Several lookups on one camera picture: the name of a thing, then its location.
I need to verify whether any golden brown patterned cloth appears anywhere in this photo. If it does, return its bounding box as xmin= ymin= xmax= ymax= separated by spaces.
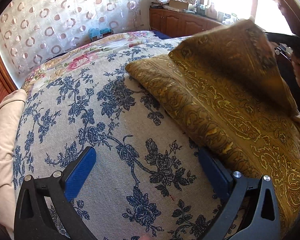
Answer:
xmin=126 ymin=20 xmax=300 ymax=235

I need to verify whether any pink bottle on cabinet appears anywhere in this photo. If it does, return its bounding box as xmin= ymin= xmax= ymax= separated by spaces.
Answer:
xmin=205 ymin=3 xmax=218 ymax=20

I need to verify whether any wooden side cabinet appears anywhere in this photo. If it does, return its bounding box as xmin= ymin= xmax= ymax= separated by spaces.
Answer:
xmin=149 ymin=8 xmax=222 ymax=37

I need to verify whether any beige folded blanket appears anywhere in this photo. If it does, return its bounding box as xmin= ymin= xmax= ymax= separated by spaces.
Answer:
xmin=0 ymin=89 xmax=27 ymax=239

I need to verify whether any blue floral linen sheet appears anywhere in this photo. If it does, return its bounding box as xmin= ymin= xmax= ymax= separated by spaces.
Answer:
xmin=13 ymin=38 xmax=222 ymax=239

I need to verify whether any cardboard box on cabinet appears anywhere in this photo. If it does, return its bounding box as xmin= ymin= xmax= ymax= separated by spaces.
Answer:
xmin=169 ymin=0 xmax=196 ymax=11

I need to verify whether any dark blue mattress sheet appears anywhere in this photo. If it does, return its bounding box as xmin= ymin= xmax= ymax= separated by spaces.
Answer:
xmin=152 ymin=30 xmax=171 ymax=40

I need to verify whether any floral bed blanket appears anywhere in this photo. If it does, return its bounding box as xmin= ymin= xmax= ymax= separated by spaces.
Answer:
xmin=21 ymin=30 xmax=160 ymax=95

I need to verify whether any teal object behind bed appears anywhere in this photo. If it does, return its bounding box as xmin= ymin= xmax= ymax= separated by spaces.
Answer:
xmin=88 ymin=28 xmax=114 ymax=41

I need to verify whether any white circle-patterned curtain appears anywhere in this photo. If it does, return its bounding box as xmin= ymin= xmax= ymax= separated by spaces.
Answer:
xmin=0 ymin=0 xmax=141 ymax=77

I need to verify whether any window with wooden frame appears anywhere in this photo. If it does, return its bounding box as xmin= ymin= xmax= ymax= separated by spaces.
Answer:
xmin=203 ymin=0 xmax=292 ymax=35

